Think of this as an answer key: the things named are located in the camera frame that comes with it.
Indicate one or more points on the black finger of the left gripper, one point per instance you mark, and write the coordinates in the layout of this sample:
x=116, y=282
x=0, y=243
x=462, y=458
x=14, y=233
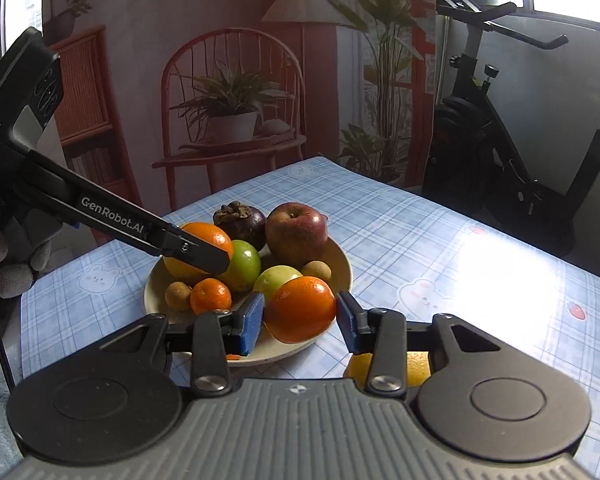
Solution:
x=194, y=251

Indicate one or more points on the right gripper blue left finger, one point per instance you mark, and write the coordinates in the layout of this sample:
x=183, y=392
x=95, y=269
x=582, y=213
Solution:
x=216, y=334

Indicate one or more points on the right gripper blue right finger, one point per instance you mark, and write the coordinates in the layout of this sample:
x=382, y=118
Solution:
x=380, y=332

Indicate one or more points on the large orange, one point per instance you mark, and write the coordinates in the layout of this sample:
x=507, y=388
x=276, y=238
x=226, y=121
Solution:
x=191, y=275

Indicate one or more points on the small mandarin orange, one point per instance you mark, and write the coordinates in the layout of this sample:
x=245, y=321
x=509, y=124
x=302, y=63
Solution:
x=210, y=294

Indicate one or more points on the yellow lemon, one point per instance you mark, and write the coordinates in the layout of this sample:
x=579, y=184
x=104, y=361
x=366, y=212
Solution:
x=417, y=368

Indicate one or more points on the dark purple mangosteen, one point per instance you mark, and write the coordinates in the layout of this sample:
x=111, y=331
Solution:
x=242, y=222

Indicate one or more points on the green apple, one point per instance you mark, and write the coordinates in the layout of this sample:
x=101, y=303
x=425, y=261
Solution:
x=273, y=278
x=244, y=269

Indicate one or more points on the brown longan fruit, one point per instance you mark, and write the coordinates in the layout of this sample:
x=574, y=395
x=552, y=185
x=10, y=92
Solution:
x=317, y=269

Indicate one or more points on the red apple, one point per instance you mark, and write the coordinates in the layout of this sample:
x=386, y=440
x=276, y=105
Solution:
x=296, y=234

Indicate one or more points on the grey gloved left hand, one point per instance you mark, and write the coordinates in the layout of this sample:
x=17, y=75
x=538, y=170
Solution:
x=24, y=253

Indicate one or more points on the cream round plate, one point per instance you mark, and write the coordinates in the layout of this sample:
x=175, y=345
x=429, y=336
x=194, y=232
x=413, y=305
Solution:
x=267, y=349

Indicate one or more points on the blue plaid tablecloth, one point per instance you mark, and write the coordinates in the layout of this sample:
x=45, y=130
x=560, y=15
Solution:
x=405, y=253

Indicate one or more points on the printed room backdrop poster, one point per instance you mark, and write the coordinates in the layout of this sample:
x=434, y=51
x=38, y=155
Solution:
x=167, y=101

